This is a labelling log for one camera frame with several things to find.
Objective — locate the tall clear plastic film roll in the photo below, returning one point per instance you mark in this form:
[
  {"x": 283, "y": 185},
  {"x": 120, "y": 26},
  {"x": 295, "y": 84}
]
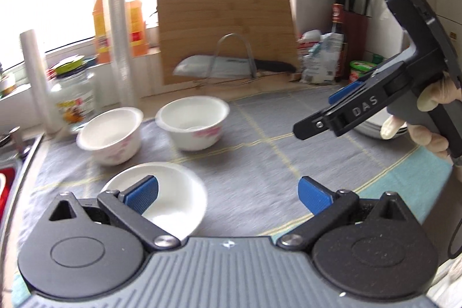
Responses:
[{"x": 121, "y": 41}]

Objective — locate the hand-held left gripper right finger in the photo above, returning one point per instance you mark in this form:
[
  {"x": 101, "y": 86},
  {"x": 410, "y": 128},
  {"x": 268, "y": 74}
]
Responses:
[{"x": 312, "y": 194}]

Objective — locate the dark sauce bottle red cap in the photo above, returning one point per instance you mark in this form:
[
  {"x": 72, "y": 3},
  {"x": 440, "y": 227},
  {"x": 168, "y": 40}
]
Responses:
[{"x": 337, "y": 15}]

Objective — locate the red basin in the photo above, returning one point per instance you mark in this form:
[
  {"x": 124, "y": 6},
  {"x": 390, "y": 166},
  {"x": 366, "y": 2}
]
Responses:
[{"x": 7, "y": 199}]

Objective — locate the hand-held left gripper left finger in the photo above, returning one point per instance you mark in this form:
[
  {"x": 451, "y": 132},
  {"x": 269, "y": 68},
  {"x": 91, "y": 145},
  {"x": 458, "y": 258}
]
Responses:
[{"x": 142, "y": 192}]

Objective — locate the white pink floral bowl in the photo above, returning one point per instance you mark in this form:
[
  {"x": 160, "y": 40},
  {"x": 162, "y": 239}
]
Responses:
[
  {"x": 108, "y": 134},
  {"x": 191, "y": 120},
  {"x": 180, "y": 192}
]

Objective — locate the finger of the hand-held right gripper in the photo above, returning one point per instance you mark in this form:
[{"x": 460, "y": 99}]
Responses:
[
  {"x": 343, "y": 93},
  {"x": 310, "y": 127}
]

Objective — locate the glass jar with green lid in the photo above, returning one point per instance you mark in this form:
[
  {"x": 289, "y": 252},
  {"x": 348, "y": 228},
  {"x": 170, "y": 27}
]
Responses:
[{"x": 72, "y": 95}]

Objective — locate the orange cooking oil bottle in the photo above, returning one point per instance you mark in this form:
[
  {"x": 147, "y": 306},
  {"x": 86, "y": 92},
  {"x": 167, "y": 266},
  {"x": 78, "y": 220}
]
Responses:
[{"x": 137, "y": 26}]

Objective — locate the small potted plant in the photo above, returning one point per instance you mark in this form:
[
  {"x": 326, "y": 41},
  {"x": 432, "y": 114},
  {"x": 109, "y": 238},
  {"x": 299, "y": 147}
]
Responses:
[{"x": 7, "y": 82}]

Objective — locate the white crumpled packet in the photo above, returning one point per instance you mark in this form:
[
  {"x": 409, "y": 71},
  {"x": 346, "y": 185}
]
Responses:
[{"x": 325, "y": 62}]

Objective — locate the short clear plastic film roll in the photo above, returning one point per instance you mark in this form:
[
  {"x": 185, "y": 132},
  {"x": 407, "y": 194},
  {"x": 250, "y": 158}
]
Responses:
[{"x": 36, "y": 77}]

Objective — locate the metal cylinder sink fitting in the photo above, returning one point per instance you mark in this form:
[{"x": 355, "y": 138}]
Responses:
[{"x": 17, "y": 138}]

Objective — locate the green lid sauce jar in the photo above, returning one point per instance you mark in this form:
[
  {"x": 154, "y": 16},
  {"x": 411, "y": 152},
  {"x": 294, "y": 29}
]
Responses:
[{"x": 361, "y": 68}]

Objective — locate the bamboo cutting board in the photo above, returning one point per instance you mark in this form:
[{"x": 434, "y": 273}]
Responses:
[{"x": 223, "y": 12}]

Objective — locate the brown knife block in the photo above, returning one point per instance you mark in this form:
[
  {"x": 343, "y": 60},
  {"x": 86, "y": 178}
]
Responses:
[{"x": 355, "y": 41}]

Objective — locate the person's right hand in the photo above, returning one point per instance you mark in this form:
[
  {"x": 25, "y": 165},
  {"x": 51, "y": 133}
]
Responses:
[{"x": 429, "y": 95}]

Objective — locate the grey teal printed towel mat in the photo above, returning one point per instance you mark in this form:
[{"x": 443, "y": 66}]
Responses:
[{"x": 270, "y": 167}]

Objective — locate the small green jar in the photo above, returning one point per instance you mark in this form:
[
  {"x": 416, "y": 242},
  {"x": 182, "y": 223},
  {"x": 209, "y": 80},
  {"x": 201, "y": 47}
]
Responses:
[{"x": 377, "y": 59}]

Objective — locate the stainless steel sink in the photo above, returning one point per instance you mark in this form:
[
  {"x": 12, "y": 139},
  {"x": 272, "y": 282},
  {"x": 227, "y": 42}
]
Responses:
[{"x": 30, "y": 156}]

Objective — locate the red white packet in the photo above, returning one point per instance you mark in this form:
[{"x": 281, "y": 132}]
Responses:
[{"x": 308, "y": 37}]

